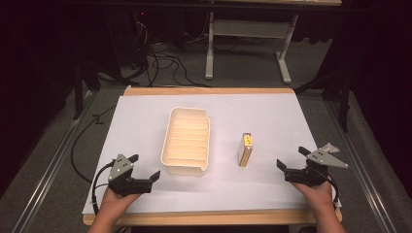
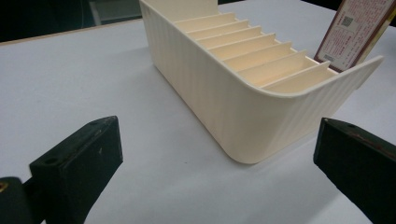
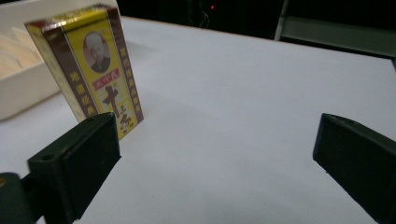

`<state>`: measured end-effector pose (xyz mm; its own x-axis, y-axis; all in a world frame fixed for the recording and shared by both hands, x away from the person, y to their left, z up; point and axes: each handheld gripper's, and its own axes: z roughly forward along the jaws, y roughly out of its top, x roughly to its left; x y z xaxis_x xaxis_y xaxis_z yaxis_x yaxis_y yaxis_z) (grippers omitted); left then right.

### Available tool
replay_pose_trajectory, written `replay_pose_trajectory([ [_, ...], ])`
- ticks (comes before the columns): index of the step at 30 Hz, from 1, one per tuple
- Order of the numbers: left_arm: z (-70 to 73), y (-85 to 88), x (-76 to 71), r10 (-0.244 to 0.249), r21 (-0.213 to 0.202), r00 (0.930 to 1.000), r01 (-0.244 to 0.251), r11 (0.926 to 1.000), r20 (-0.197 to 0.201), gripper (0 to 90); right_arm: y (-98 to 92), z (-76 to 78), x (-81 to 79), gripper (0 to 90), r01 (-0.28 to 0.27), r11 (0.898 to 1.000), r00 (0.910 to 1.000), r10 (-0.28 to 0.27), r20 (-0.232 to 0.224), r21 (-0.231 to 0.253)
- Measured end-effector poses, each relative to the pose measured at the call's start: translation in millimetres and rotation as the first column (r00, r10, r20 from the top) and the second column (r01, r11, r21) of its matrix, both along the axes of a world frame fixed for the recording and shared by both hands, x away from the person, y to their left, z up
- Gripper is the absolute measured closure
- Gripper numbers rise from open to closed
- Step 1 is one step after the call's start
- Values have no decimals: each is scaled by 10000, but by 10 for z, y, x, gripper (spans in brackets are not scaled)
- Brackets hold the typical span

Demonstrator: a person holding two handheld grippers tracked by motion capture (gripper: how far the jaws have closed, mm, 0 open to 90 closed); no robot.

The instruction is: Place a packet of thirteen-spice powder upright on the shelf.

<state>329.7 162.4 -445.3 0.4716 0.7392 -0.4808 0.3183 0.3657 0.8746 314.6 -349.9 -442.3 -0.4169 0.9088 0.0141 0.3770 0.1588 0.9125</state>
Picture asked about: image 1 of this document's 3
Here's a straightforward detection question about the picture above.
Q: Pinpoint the cream plastic divided tray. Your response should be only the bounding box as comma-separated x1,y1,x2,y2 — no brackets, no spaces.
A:
160,107,212,178

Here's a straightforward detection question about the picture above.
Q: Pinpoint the long black floor cable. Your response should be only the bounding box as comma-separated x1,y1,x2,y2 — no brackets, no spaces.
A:
70,106,117,184

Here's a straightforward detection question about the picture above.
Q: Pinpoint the person's left hand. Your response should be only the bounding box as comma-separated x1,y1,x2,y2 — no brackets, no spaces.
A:
101,185,143,216

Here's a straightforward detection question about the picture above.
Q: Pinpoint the white paper sheet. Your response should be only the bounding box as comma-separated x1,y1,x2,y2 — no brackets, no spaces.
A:
82,93,339,216

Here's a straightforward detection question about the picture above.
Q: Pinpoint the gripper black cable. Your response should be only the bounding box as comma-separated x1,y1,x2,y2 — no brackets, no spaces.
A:
90,160,117,216
325,174,340,208

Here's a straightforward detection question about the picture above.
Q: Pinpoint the white metal desk frame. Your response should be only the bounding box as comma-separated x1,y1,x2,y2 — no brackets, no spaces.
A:
204,11,299,85

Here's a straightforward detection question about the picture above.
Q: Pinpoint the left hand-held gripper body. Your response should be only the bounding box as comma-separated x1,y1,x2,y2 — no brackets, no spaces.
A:
107,153,154,196

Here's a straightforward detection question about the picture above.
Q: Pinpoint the person's right hand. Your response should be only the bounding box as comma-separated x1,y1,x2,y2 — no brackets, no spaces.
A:
291,181,335,212

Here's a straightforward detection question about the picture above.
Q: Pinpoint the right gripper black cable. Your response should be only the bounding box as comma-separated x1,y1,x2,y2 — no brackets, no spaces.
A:
325,174,340,208

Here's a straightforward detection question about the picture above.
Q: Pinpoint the metal floor rail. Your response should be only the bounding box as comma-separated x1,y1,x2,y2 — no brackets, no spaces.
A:
322,99,390,233
11,90,98,233

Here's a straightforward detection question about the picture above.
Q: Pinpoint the black metal stand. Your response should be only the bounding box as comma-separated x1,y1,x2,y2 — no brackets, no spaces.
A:
292,64,353,134
71,54,102,121

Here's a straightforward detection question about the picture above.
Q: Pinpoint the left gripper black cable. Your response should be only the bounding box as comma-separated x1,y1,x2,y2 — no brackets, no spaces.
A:
90,160,117,216

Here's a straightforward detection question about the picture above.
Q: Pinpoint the yellow and silver box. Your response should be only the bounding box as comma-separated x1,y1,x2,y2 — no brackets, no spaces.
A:
236,131,255,168

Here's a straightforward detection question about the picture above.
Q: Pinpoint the dark computer tower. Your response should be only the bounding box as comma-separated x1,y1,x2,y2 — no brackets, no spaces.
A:
127,9,154,71

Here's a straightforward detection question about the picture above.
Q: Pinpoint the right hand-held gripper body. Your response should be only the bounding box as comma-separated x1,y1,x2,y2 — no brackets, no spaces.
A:
284,148,350,188

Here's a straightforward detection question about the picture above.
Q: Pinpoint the tangle of black floor cables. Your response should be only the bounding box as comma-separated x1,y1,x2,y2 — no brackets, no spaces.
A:
129,18,212,88

